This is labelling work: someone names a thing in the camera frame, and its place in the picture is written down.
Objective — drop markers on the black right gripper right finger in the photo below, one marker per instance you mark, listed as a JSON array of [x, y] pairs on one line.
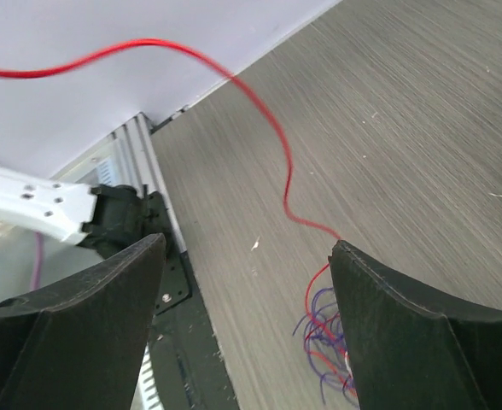
[[412, 346]]

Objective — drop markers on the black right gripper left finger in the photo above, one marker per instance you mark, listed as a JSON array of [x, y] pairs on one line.
[[79, 343]]

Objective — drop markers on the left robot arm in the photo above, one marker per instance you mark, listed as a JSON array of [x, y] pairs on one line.
[[104, 218]]

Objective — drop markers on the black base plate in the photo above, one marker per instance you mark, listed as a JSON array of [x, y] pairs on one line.
[[183, 367]]

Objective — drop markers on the aluminium rail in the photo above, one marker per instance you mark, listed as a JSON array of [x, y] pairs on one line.
[[126, 157]]

